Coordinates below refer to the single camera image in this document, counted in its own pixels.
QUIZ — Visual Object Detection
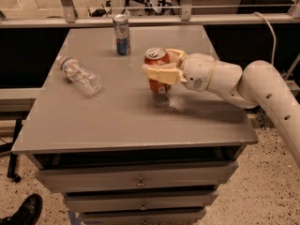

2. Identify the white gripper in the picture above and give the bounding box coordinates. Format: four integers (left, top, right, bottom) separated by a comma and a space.
142, 48, 215, 92

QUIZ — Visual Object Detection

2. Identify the red coke can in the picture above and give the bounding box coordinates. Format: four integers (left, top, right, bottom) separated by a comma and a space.
144, 47, 172, 95

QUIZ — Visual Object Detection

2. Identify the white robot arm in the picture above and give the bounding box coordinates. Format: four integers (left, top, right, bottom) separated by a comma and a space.
142, 48, 300, 166

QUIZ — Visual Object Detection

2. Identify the tall blue silver can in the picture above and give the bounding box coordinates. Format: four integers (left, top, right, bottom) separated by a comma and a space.
112, 14, 130, 55

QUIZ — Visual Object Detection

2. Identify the clear plastic water bottle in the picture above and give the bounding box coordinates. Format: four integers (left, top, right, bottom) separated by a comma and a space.
56, 55, 102, 97

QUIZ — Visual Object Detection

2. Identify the black office chair base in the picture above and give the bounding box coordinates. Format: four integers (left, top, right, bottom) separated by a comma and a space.
124, 0, 174, 16

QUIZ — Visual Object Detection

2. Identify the grey drawer cabinet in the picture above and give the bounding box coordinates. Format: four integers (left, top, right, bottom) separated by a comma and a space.
11, 25, 260, 225

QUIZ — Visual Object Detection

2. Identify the grey metal railing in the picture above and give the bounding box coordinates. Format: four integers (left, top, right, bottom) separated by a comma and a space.
0, 0, 300, 28

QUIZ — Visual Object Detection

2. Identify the grey top drawer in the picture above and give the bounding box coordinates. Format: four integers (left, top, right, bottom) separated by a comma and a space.
36, 161, 238, 193

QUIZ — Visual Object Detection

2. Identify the grey drawer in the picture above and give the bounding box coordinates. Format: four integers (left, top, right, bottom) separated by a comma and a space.
82, 208, 206, 225
36, 161, 238, 193
65, 190, 218, 212

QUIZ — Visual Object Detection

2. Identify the grey bottom drawer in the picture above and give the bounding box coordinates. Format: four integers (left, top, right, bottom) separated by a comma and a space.
82, 208, 206, 225

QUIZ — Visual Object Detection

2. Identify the grey middle drawer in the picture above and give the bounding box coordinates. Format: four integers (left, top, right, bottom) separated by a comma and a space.
65, 190, 218, 212

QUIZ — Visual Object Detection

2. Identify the black table leg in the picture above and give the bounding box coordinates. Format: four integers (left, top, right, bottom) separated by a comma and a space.
7, 118, 23, 184

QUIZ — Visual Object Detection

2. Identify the black shoe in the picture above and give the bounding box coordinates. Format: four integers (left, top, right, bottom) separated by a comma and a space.
0, 194, 42, 225

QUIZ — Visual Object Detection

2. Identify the white cable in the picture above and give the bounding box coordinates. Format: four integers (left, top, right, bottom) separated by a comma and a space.
252, 11, 278, 67

